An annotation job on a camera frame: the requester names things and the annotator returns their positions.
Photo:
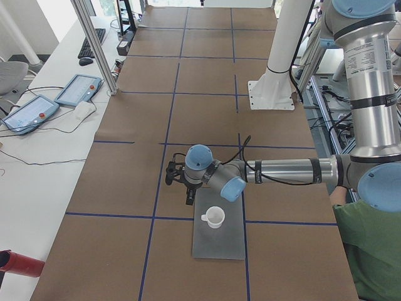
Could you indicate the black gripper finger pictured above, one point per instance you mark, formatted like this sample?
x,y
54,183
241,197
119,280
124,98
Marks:
x,y
190,196

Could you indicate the white cup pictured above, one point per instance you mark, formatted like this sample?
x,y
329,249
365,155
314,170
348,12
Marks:
x,y
214,217

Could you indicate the grey closed laptop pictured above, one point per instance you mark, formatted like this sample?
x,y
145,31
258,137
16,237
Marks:
x,y
225,242

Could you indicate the brown paper table cover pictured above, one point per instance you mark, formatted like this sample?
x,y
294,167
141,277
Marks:
x,y
126,235

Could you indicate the upper blue teach pendant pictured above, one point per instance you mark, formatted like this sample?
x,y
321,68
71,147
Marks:
x,y
81,88

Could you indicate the blue teach pendant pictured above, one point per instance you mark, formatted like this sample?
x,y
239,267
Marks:
x,y
30,115
81,88

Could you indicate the black desktop computer box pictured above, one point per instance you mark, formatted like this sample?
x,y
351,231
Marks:
x,y
125,43

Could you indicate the black computer mouse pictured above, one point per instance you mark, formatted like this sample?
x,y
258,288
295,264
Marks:
x,y
84,61

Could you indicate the lower blue teach pendant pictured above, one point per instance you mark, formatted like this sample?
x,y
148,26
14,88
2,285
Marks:
x,y
30,115

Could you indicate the seated person green shirt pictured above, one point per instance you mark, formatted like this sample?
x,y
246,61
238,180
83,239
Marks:
x,y
371,239

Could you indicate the red water bottle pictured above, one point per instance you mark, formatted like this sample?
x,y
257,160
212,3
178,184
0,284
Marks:
x,y
16,263

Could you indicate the grey office chair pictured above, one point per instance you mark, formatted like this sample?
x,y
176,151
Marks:
x,y
12,74

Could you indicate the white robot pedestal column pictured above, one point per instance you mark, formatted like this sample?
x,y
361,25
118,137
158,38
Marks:
x,y
273,90

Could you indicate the aluminium frame post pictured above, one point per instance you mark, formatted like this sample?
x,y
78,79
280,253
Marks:
x,y
90,33

